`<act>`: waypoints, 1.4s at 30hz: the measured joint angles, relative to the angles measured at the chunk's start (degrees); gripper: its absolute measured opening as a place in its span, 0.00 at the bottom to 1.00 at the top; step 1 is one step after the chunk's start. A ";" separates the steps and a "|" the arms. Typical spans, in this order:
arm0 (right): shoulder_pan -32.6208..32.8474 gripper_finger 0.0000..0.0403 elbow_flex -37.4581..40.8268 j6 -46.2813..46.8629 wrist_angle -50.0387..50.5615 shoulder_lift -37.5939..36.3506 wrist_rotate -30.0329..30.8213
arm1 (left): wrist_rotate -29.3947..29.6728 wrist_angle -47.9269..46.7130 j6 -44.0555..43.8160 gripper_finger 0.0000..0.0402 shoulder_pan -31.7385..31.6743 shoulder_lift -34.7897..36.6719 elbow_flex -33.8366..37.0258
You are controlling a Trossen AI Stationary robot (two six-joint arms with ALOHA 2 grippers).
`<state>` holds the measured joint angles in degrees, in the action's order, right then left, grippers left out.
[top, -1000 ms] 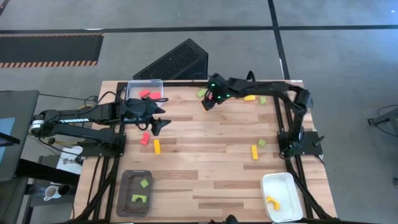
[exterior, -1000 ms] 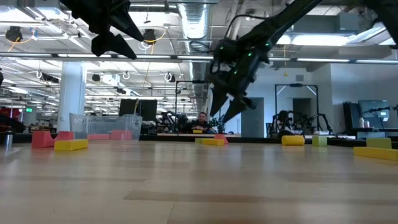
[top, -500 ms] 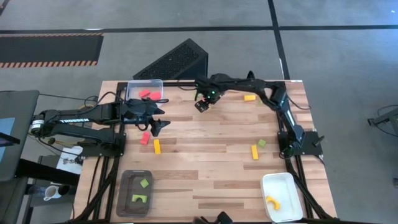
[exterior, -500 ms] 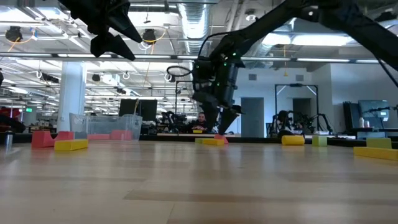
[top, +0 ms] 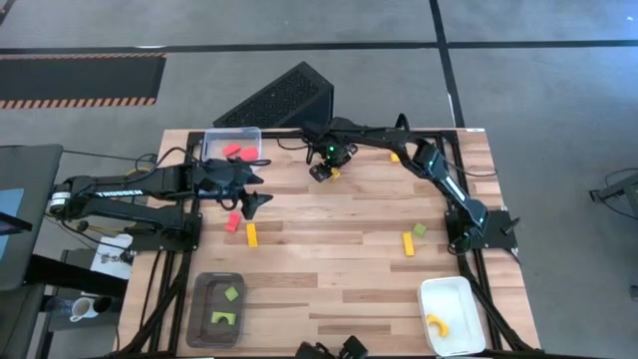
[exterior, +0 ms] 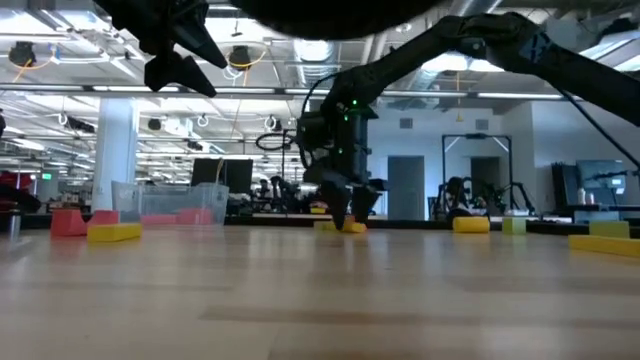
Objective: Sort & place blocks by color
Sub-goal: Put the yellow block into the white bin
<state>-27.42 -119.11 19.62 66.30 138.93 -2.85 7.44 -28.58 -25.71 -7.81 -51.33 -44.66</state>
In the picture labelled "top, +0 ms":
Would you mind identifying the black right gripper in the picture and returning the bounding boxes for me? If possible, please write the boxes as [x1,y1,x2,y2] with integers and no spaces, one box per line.
[308,141,358,183]

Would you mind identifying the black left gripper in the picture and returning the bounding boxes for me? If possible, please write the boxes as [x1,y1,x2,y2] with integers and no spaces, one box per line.
[191,159,275,221]

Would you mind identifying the yellow wooden arch block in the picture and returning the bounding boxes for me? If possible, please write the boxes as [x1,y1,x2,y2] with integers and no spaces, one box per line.
[426,313,451,338]

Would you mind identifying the clear plastic bin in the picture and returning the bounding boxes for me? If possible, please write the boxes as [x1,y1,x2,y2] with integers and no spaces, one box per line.
[200,126,264,174]

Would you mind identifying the black mesh computer case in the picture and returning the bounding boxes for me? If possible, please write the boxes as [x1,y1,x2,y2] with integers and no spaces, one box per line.
[212,61,335,130]

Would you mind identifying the dark grey tray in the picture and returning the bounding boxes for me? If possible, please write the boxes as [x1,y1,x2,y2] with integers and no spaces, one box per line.
[185,271,248,349]

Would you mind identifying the white printed paper sheet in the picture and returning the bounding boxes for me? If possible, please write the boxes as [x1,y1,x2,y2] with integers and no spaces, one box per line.
[90,232,135,281]

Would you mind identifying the dark round cup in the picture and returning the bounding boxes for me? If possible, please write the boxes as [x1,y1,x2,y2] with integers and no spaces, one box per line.
[94,294,117,314]

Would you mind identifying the white plastic bin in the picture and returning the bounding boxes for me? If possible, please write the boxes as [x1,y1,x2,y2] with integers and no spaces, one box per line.
[417,275,487,357]

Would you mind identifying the dark side cart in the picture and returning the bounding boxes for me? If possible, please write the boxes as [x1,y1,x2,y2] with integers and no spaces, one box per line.
[24,251,129,359]

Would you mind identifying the white coffee mug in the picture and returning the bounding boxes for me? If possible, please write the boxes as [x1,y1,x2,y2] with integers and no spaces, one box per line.
[69,296,100,323]

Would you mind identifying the black hazard-striped floor mat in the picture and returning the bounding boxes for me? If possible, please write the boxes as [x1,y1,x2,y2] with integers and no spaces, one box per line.
[0,52,167,111]

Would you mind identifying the dark grey monitor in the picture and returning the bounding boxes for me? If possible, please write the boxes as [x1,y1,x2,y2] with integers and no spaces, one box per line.
[0,144,65,293]

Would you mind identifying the black aluminium table frame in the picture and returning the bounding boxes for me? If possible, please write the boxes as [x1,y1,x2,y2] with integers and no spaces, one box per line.
[115,128,542,359]

